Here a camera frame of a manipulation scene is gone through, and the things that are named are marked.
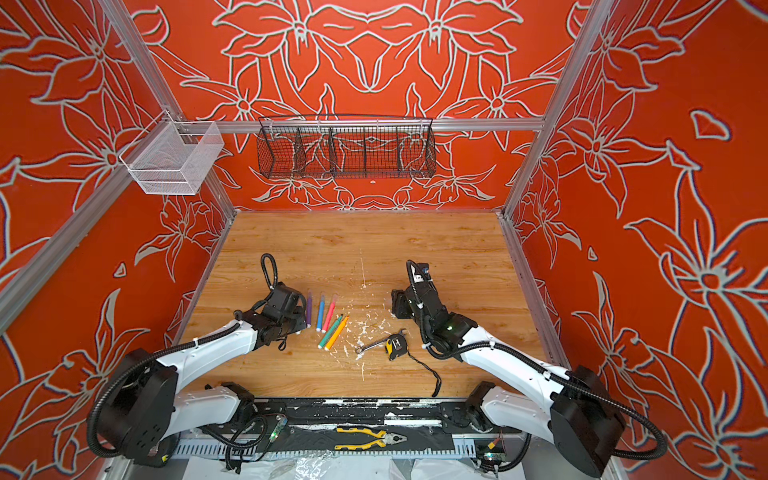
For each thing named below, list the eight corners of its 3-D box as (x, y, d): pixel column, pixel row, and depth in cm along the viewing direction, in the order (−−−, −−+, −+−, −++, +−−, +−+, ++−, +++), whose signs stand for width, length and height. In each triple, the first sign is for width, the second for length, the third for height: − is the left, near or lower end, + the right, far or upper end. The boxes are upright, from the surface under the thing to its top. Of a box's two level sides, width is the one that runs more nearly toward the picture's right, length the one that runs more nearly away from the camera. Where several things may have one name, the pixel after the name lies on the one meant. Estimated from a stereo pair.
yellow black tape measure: (389, 361, 84) (390, 356, 81) (382, 343, 87) (382, 338, 84) (409, 353, 85) (410, 348, 82) (401, 336, 89) (401, 330, 86)
